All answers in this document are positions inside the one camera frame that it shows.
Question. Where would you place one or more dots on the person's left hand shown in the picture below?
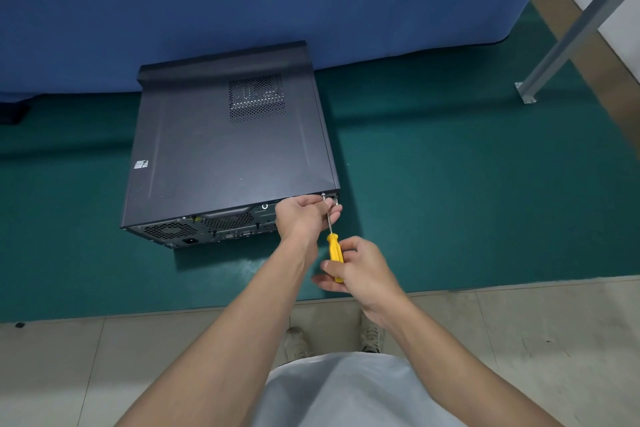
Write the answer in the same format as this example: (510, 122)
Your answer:
(300, 219)

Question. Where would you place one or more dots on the person's right hand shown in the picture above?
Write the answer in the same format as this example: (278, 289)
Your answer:
(365, 276)

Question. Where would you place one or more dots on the desktop computer case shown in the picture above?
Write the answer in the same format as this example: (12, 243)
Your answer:
(220, 151)

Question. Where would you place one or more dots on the person's left forearm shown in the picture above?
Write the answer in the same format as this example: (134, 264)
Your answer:
(225, 341)

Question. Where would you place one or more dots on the person's right forearm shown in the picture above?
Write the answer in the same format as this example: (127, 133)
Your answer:
(460, 371)

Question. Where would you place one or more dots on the person's right shoe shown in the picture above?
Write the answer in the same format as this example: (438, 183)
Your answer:
(372, 339)

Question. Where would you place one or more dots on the person's white shirt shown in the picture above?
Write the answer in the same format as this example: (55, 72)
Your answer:
(345, 396)

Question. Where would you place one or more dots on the green floor mat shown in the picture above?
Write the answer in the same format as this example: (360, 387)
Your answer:
(475, 181)

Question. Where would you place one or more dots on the blue cloth curtain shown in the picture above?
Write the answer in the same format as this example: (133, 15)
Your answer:
(250, 6)

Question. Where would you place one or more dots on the black flat base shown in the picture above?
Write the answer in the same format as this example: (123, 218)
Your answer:
(12, 110)

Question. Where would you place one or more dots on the grey metal post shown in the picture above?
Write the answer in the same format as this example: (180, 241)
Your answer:
(575, 34)

